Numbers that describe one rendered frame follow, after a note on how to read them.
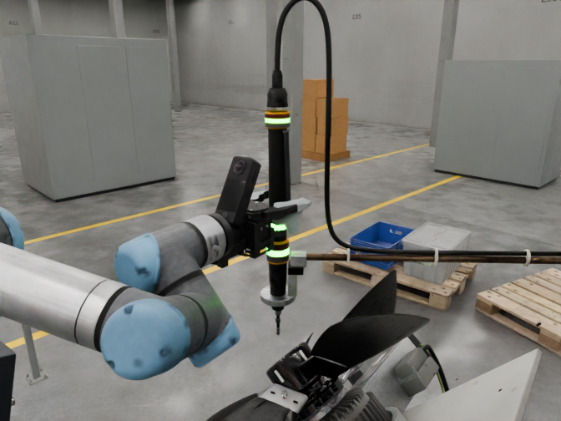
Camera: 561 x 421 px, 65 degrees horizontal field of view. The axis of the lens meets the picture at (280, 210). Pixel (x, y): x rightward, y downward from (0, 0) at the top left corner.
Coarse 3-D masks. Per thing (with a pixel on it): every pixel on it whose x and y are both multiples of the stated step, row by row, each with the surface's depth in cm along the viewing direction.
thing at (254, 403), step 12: (240, 408) 92; (252, 408) 91; (264, 408) 91; (276, 408) 91; (288, 408) 90; (228, 420) 89; (240, 420) 88; (252, 420) 87; (264, 420) 87; (276, 420) 87; (288, 420) 88
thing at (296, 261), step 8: (296, 256) 83; (304, 256) 83; (288, 264) 85; (296, 264) 84; (304, 264) 84; (288, 272) 84; (296, 272) 84; (288, 280) 85; (296, 280) 85; (264, 288) 89; (288, 288) 86; (296, 288) 86; (264, 296) 86; (272, 296) 86; (288, 296) 86; (296, 296) 86; (272, 304) 85; (280, 304) 85; (288, 304) 85
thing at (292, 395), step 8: (272, 384) 99; (280, 392) 97; (288, 392) 97; (296, 392) 97; (272, 400) 94; (280, 400) 94; (288, 400) 94; (296, 400) 94; (304, 400) 94; (296, 408) 92
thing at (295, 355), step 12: (300, 348) 101; (288, 360) 99; (300, 360) 100; (288, 372) 99; (300, 372) 98; (288, 384) 98; (300, 384) 98; (312, 384) 99; (324, 384) 100; (336, 384) 99; (312, 396) 98; (324, 396) 96; (312, 408) 95; (300, 420) 97
